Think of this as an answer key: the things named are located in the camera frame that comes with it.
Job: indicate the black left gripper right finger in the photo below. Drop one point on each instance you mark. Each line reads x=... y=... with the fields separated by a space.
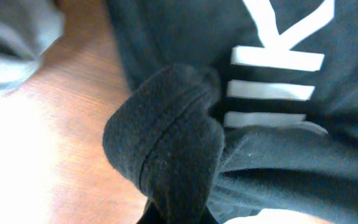
x=208 y=217

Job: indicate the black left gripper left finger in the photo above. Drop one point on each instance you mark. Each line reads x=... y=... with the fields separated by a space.
x=151 y=214

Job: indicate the dark green t-shirt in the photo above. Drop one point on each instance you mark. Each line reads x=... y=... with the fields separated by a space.
x=238 y=106

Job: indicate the grey folded garment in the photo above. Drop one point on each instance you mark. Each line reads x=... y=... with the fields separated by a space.
x=27 y=29

